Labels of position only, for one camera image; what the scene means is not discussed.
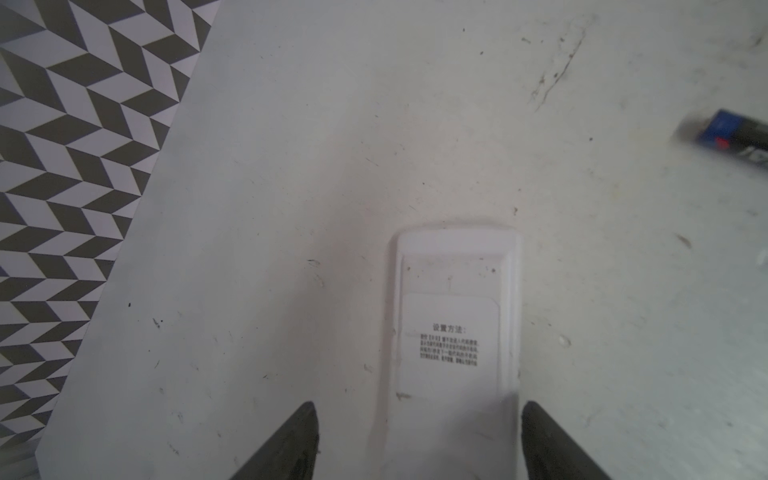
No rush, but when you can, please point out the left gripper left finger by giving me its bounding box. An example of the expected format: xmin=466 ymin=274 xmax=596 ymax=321
xmin=231 ymin=401 xmax=320 ymax=480

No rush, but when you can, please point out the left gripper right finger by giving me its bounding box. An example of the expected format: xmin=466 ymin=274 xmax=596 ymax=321
xmin=521 ymin=401 xmax=610 ymax=480

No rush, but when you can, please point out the white remote control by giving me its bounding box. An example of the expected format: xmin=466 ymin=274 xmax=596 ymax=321
xmin=378 ymin=225 xmax=522 ymax=479

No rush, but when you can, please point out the black blue AAA battery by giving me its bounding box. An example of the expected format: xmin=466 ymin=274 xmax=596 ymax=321
xmin=674 ymin=109 xmax=767 ymax=169

